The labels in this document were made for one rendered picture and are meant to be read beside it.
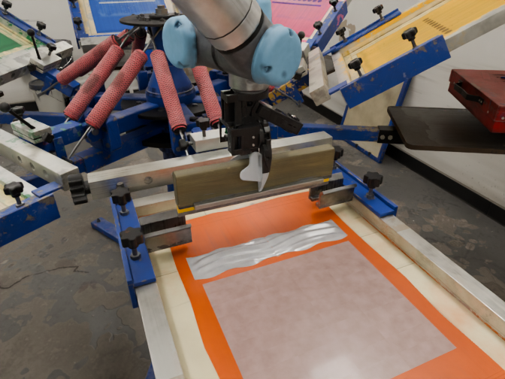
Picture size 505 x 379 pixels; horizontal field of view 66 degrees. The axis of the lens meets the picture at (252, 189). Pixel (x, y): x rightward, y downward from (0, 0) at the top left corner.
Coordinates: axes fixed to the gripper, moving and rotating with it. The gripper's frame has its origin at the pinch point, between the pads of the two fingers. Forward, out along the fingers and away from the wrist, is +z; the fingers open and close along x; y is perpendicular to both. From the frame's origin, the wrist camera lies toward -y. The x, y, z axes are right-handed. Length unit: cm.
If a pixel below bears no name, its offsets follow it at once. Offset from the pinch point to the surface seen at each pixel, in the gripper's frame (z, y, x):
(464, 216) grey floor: 108, -185, -73
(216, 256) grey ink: 13.1, 11.9, 5.3
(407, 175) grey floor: 108, -190, -133
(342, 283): 13.6, -8.4, 21.8
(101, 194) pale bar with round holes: 9.0, 31.7, -22.7
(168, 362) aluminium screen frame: 10.3, 26.7, 27.8
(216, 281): 13.7, 14.1, 11.6
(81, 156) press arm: 16, 36, -64
